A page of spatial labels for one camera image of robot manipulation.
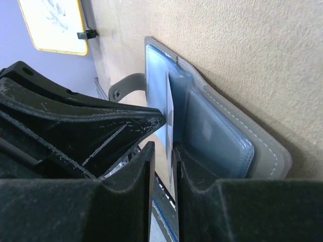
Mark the black whiteboard clip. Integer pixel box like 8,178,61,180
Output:
77,29,98,40

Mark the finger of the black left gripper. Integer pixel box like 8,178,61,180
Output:
1,78,165,179
1,61,151,118

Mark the aluminium frame rail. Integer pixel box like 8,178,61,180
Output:
94,77,109,101

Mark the grey card holder wallet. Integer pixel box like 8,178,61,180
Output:
109,36,292,179

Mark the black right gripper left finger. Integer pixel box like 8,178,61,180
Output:
1,142,155,241

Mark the wood-framed whiteboard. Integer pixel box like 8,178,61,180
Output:
18,0,89,56

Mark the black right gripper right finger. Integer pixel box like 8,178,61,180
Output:
172,144,322,241

